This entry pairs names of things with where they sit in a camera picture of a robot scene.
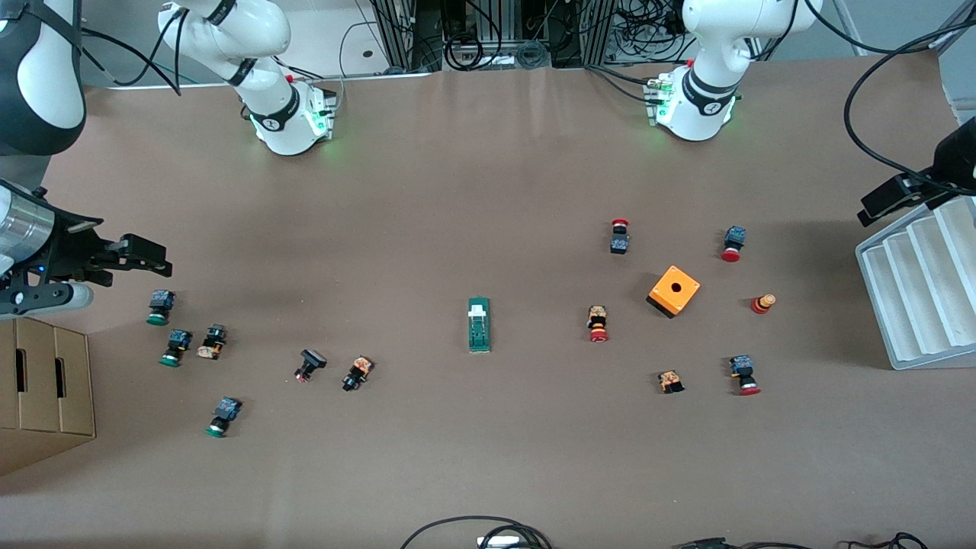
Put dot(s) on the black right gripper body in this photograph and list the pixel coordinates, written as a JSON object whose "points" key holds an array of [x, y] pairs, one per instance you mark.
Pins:
{"points": [[75, 252]]}

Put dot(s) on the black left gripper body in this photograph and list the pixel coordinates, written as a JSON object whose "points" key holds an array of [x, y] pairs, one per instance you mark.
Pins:
{"points": [[958, 162]]}

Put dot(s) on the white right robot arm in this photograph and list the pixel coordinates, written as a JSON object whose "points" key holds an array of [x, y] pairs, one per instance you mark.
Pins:
{"points": [[263, 42]]}

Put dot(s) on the green button blue contact block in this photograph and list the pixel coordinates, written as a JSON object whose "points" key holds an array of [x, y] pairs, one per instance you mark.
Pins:
{"points": [[225, 412], [160, 303], [177, 343]]}

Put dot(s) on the white compartment tray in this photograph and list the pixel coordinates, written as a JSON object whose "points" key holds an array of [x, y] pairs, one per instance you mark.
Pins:
{"points": [[915, 305]]}

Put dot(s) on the brown cardboard box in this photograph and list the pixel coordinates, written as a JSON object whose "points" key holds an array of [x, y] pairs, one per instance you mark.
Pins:
{"points": [[46, 396]]}

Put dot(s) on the red orange emergency stop head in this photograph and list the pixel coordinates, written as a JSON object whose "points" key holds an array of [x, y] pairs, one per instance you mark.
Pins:
{"points": [[762, 303]]}

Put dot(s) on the red button blue contact block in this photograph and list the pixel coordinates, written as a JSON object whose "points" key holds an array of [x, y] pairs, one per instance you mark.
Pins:
{"points": [[741, 370], [734, 238]]}

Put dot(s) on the grey metal bar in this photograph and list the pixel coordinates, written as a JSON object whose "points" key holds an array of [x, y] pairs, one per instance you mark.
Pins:
{"points": [[848, 27]]}

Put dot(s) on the black square head button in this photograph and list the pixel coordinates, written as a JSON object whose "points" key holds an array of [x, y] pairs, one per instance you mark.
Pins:
{"points": [[311, 360]]}

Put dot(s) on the black button orange contact block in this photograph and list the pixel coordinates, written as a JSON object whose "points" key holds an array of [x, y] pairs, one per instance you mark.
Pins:
{"points": [[357, 372]]}

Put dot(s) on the red button black contact block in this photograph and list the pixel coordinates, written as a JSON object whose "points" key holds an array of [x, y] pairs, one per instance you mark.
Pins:
{"points": [[619, 242]]}

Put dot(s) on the red emergency stop orange block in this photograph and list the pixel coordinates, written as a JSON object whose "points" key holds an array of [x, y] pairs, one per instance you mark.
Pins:
{"points": [[597, 320]]}

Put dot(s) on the aluminium equipment rack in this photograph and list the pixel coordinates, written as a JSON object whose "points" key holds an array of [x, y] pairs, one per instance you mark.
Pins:
{"points": [[400, 38], [602, 30]]}

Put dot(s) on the white power strip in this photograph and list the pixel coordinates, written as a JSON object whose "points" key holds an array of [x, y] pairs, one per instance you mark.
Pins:
{"points": [[499, 542]]}

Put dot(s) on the orange black button enclosure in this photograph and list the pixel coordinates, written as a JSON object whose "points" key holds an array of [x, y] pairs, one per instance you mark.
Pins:
{"points": [[675, 290]]}

